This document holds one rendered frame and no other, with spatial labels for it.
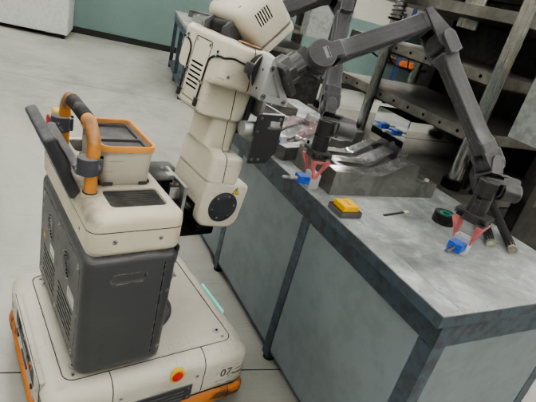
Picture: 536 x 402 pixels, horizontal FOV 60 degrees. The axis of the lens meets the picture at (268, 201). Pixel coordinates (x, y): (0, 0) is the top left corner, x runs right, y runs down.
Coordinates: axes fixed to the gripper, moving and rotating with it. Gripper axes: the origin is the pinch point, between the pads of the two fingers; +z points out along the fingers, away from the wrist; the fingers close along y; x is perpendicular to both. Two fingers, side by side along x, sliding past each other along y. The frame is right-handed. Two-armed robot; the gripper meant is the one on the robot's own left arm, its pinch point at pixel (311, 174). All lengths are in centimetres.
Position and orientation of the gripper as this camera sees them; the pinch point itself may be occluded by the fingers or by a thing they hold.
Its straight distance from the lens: 162.2
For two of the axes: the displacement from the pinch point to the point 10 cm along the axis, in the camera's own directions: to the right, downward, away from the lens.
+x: -9.2, -0.6, -4.0
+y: -3.3, -4.6, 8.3
